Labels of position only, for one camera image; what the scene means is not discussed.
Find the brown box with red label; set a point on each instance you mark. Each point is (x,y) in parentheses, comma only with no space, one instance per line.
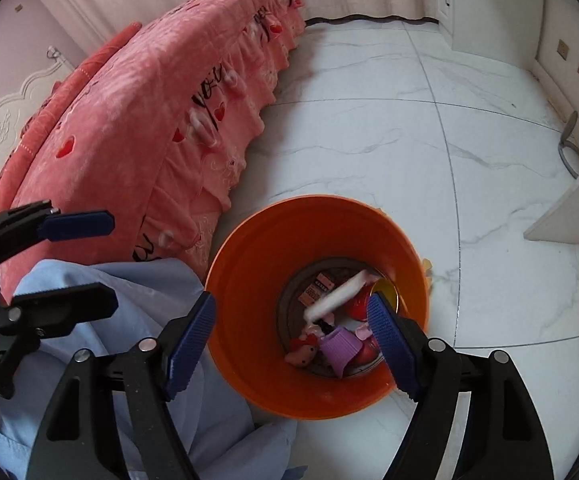
(315,286)

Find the bed with pink cover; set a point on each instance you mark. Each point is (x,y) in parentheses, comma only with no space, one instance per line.
(144,110)

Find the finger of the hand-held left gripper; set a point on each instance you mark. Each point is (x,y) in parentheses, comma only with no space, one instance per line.
(69,305)
(74,224)

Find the white carved headboard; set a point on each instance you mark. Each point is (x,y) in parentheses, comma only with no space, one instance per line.
(19,110)

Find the orange plastic bucket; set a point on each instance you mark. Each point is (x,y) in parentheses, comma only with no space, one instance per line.
(249,260)

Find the white and blue box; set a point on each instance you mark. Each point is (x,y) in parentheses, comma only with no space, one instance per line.
(334,297)

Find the purple plastic cup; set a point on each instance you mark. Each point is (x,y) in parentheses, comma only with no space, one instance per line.
(339,350)

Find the white cabinet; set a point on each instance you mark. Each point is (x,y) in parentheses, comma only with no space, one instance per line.
(479,10)

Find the small plush toy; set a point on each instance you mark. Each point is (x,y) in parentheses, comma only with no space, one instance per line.
(302,350)

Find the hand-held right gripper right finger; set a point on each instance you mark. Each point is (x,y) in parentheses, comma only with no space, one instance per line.
(392,345)

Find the light blue shirt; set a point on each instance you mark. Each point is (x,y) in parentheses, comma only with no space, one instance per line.
(249,450)

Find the wall socket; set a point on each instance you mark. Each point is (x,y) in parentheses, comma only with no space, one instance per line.
(564,49)

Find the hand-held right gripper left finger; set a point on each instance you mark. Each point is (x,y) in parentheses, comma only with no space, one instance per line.
(192,345)

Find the red cylindrical can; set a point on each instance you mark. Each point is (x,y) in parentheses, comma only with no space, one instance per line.
(359,305)

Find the yellow paper scrap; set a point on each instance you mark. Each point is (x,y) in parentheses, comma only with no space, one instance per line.
(426,266)

